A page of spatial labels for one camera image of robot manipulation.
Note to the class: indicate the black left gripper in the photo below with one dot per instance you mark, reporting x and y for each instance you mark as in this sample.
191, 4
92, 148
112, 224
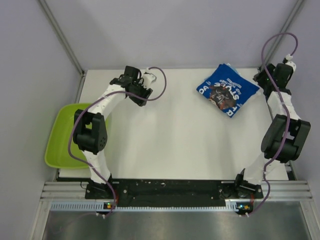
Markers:
145, 93

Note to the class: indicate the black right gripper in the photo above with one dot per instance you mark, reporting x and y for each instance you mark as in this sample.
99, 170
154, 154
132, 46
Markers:
259, 79

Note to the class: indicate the royal blue t-shirt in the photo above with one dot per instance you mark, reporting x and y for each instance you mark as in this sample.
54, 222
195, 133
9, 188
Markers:
227, 95

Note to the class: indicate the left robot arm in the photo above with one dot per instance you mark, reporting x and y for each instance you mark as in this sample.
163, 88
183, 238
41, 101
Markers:
90, 131

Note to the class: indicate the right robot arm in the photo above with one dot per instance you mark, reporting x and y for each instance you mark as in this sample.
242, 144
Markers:
286, 135

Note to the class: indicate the light blue printed folded t-shirt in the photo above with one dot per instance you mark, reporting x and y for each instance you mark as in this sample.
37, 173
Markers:
225, 71

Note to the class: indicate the lime green plastic tray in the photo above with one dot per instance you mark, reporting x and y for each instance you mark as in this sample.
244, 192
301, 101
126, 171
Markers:
56, 154

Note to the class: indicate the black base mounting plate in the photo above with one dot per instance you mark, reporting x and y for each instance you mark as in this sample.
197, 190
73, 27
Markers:
166, 193

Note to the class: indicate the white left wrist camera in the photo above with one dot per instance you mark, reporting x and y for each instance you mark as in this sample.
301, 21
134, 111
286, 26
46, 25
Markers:
148, 78

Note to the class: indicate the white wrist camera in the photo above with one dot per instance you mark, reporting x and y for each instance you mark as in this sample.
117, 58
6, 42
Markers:
288, 61
148, 78

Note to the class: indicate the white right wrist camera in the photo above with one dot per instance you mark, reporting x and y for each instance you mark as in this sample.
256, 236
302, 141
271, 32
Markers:
288, 61

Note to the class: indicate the aluminium frame rail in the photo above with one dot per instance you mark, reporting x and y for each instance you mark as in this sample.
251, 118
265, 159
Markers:
282, 191

